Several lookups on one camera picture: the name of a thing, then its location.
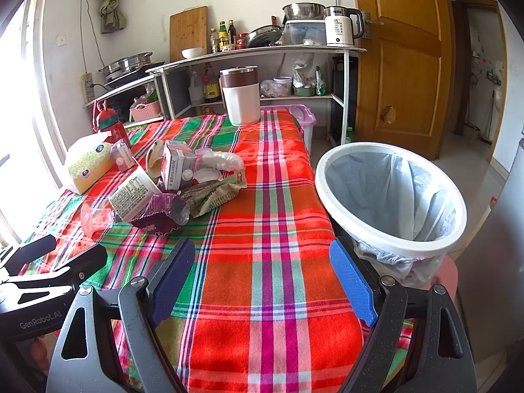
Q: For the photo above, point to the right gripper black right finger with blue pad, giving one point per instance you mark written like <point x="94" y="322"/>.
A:
<point x="416" y="343"/>

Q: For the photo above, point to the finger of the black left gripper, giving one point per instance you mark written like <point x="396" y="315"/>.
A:
<point x="73" y="265"/>
<point x="15" y="258"/>

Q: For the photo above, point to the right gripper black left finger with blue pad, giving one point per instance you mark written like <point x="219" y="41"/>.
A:
<point x="85" y="358"/>

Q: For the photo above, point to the white trash bin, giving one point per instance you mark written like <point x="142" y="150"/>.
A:
<point x="348" y="221"/>

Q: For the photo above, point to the grey trash bag liner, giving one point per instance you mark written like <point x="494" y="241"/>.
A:
<point x="395" y="196"/>

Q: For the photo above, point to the red transparent plastic wrapper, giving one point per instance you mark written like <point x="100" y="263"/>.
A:
<point x="95" y="220"/>

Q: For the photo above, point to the white instant noodle cup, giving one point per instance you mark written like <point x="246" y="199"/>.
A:
<point x="132" y="196"/>

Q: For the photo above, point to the pink plastic stool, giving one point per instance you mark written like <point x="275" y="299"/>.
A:
<point x="447" y="275"/>

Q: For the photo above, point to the purple foil snack wrapper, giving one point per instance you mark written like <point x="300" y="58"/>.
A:
<point x="163" y="214"/>

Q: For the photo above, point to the yellow white tissue pack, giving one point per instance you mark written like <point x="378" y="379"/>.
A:
<point x="88" y="160"/>

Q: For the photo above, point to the small pink milk carton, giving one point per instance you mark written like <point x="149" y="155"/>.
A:
<point x="122" y="156"/>

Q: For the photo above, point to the banana peel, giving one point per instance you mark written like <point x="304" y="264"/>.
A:
<point x="154" y="158"/>

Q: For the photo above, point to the green brown snack bag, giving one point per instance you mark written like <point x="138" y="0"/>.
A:
<point x="205" y="197"/>

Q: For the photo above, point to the pink white drink carton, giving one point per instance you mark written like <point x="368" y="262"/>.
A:
<point x="178" y="165"/>

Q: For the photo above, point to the red green kids bottle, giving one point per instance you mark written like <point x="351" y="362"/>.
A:
<point x="106" y="120"/>

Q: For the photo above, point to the clear crumpled plastic bag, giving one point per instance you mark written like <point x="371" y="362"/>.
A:
<point x="211" y="165"/>

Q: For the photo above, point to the pink woven basket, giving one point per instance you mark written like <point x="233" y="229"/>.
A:
<point x="145" y="111"/>

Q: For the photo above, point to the white power strip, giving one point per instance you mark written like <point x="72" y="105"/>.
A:
<point x="87" y="87"/>

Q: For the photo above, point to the plaid red green tablecloth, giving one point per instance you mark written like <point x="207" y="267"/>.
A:
<point x="261" y="310"/>

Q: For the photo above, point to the black induction cooker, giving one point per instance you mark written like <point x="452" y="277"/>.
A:
<point x="136" y="74"/>

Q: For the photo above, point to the steel steamer pot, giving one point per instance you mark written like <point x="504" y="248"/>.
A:
<point x="126" y="65"/>

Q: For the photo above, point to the soy sauce bottle on shelf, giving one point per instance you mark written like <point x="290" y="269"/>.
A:
<point x="210" y="84"/>

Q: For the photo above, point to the white ceramic bowl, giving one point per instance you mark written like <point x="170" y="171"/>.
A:
<point x="191" y="53"/>

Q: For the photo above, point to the white brown lidded canister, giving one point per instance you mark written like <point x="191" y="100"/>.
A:
<point x="240" y="94"/>

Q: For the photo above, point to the wooden cutting board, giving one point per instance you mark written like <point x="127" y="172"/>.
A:
<point x="188" y="29"/>

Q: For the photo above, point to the yellow label oil bottle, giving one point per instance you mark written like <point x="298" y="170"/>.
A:
<point x="223" y="37"/>

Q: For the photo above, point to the purple lidded storage box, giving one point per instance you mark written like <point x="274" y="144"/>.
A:
<point x="304" y="117"/>

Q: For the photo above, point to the white lidded jar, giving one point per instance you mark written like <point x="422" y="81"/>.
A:
<point x="282" y="86"/>

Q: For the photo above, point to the wooden door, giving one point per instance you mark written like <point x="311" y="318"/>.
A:
<point x="405" y="74"/>

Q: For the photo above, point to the dark sauce bottle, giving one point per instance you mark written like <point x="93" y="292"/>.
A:
<point x="232" y="32"/>

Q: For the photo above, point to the green cloth hanging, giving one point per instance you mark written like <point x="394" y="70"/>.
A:
<point x="107" y="0"/>

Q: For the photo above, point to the plastic bag of groceries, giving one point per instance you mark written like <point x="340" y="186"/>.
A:
<point x="307" y="78"/>

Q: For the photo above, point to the steel pan lid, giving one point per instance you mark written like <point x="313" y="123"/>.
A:
<point x="264" y="36"/>

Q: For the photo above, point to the clear plastic storage box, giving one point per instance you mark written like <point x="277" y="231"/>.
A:
<point x="304" y="32"/>

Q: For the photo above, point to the stainless steel bowl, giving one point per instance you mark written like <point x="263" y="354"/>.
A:
<point x="303" y="11"/>

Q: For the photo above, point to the white electric kettle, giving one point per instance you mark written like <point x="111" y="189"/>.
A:
<point x="343" y="25"/>

